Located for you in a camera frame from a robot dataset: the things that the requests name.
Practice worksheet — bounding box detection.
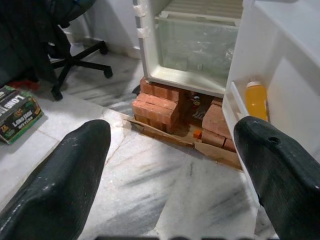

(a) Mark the brown cardboard sheet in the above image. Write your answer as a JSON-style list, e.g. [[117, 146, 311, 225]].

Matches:
[[124, 117, 243, 171]]

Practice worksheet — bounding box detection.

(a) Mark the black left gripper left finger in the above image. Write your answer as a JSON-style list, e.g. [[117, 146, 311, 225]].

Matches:
[[0, 119, 112, 240]]

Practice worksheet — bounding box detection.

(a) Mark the small dark container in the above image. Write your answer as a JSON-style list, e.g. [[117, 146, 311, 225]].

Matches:
[[191, 94, 202, 111]]

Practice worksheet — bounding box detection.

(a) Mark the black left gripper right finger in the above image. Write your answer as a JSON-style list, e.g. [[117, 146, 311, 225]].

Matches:
[[233, 117, 320, 240]]

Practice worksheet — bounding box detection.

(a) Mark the white fridge door shelf rail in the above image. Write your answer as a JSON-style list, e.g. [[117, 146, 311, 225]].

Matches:
[[228, 81, 262, 208]]

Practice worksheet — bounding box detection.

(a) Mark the clear fridge crisper drawer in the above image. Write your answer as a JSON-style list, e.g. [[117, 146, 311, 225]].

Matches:
[[154, 16, 240, 80]]

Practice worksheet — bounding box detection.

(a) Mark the silver fridge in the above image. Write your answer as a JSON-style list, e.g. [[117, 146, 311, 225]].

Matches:
[[132, 0, 320, 208]]

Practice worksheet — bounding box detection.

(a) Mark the green printed cardboard box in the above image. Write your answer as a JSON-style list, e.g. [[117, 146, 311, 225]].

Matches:
[[0, 85, 45, 145]]

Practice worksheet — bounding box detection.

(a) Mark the orange squeeze bottle white cap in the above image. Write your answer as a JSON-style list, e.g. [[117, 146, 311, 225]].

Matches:
[[244, 81, 270, 123]]

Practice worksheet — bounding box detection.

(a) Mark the black office chair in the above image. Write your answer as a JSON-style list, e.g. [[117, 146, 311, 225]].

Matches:
[[0, 0, 113, 101]]

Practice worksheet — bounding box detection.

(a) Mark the red brick stack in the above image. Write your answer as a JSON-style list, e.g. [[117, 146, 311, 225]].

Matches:
[[132, 77, 187, 135], [199, 97, 238, 153]]

